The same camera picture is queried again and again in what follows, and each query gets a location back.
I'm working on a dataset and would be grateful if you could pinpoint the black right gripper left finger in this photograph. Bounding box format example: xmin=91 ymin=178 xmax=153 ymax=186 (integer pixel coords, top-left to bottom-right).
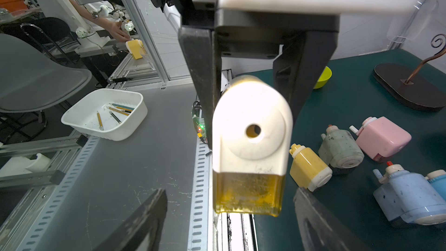
xmin=95 ymin=188 xmax=167 ymax=251

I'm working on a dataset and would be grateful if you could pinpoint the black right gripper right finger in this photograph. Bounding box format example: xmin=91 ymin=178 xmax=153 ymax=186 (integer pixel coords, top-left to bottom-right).
xmin=293 ymin=188 xmax=369 ymax=251

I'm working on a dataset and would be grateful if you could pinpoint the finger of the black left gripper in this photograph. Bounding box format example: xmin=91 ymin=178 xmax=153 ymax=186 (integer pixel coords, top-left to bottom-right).
xmin=178 ymin=27 xmax=222 ymax=148
xmin=273 ymin=31 xmax=338 ymax=122

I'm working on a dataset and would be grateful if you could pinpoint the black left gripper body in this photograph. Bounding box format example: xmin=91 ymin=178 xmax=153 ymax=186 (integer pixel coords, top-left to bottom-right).
xmin=174 ymin=0 xmax=340 ymax=59

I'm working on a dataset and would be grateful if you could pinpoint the small yellow pencil sharpener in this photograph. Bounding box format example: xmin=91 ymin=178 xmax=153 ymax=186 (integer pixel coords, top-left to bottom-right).
xmin=289 ymin=144 xmax=333 ymax=192

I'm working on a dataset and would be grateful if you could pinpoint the yellow white pencil sharpener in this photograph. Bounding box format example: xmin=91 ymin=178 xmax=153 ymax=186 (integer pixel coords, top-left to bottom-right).
xmin=212 ymin=75 xmax=293 ymax=217

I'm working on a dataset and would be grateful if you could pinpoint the light blue pencil sharpener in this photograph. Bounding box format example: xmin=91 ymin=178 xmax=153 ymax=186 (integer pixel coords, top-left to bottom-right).
xmin=425 ymin=170 xmax=446 ymax=200

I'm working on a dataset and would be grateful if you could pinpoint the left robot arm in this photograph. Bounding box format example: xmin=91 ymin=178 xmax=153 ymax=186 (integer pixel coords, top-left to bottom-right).
xmin=151 ymin=0 xmax=416 ymax=142

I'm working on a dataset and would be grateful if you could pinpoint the grey green pencil sharpener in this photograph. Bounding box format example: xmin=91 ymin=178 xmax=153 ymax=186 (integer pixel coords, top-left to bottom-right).
xmin=318 ymin=125 xmax=364 ymax=169

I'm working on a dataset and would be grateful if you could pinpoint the pink pencil sharpener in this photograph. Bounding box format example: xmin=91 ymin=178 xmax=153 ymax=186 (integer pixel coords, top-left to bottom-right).
xmin=349 ymin=116 xmax=412 ymax=163

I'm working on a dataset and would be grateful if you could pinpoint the white plastic tray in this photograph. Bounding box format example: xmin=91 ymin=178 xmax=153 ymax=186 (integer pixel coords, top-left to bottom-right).
xmin=61 ymin=88 xmax=148 ymax=141

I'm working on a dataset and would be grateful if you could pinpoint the distant person hand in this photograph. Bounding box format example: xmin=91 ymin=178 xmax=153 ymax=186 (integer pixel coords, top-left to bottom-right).
xmin=103 ymin=21 xmax=131 ymax=43

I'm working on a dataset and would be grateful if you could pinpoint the dark oval glass rack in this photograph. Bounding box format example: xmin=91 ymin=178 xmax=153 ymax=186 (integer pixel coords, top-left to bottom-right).
xmin=373 ymin=34 xmax=446 ymax=112

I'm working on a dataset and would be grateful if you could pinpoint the grey chair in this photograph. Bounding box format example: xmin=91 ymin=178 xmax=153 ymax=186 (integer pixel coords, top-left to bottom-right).
xmin=1 ymin=34 xmax=92 ymax=127

